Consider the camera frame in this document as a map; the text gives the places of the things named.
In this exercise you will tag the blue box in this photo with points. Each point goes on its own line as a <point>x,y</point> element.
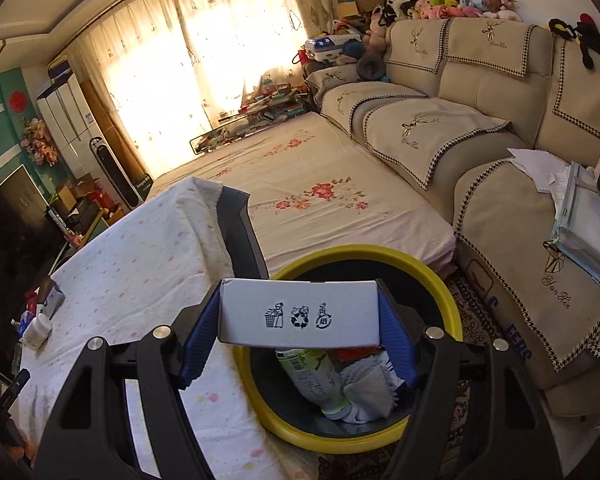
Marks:
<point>60,67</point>

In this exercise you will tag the open cardboard box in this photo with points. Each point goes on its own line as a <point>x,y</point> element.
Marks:
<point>70,195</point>

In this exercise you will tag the red paper packet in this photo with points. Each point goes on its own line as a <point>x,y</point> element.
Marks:
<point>32,301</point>

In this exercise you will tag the star print bag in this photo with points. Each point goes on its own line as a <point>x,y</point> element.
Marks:
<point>330,49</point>

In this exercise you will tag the black white tower fan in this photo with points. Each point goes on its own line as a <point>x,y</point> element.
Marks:
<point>114,175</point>

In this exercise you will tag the grey cushion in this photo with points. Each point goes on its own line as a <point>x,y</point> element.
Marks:
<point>371,66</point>

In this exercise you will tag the white crumpled cloth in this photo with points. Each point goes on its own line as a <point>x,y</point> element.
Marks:
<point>367,390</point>

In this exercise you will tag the black yellow plush toy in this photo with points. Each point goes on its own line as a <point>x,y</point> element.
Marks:
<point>582,35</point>

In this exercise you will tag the red round wall decoration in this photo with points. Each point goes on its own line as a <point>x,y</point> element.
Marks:
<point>17,102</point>

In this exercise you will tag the white dotted tablecloth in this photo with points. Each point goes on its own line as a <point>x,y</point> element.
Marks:
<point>130,280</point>

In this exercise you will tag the blue white tissue pack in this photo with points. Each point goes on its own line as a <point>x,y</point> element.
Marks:
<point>52,299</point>

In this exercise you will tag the brown teddy bear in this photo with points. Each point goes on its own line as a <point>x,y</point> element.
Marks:
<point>377,30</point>

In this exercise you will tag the white cabinet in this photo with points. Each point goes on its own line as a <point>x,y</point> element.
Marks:
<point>70,120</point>

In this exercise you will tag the cream embroidered curtains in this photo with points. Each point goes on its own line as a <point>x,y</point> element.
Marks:
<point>190,50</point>

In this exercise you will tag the cluttered glass coffee table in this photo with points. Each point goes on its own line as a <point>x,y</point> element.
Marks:
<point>260,110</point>

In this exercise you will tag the black television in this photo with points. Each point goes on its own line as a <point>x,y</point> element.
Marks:
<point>5,260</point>

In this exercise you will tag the white cardboard box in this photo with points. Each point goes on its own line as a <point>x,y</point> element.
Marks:
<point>300,312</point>

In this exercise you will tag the hanging flower decoration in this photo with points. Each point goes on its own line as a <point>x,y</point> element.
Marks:
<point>40,141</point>

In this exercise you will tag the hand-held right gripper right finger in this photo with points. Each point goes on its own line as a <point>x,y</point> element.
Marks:
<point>396,342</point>

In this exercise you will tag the stack of blue plastic folders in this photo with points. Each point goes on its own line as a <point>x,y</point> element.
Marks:
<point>585,240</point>

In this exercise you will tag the row of plush toys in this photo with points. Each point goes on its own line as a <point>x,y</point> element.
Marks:
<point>455,2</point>

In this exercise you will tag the yellow rimmed black bin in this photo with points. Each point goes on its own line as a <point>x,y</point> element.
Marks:
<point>350,265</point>

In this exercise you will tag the green white plastic bottle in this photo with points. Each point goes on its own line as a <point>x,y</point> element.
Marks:
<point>310,377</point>

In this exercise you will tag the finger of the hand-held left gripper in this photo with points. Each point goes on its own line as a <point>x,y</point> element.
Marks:
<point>12,395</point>

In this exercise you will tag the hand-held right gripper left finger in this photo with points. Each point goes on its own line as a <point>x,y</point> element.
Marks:
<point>197,342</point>

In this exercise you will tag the floral bed sheet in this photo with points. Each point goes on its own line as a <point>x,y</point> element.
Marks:
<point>320,185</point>

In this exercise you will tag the beige sofa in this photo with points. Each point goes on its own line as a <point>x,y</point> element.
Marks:
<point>480,85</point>

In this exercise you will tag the tall black white box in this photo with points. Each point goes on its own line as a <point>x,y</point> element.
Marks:
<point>62,222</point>

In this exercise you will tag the loose white papers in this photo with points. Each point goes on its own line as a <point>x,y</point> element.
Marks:
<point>540,167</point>

